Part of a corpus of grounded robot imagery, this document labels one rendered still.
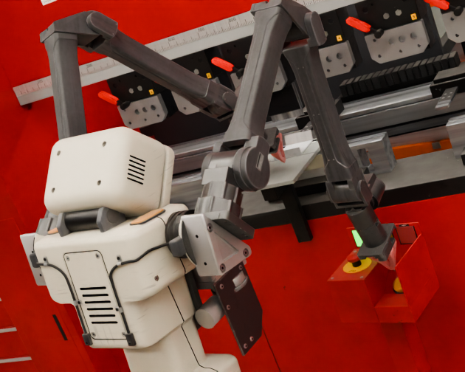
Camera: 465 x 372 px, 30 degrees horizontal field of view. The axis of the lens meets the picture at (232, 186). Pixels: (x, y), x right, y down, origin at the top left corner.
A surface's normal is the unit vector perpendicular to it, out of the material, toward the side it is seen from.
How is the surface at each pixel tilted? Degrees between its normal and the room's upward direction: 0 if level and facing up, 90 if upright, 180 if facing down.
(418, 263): 90
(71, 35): 79
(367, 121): 90
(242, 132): 36
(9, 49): 90
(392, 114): 90
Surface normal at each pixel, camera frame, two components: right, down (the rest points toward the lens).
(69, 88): 0.55, -0.22
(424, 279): 0.77, -0.10
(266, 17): -0.56, -0.47
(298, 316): -0.40, 0.43
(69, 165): -0.62, -0.27
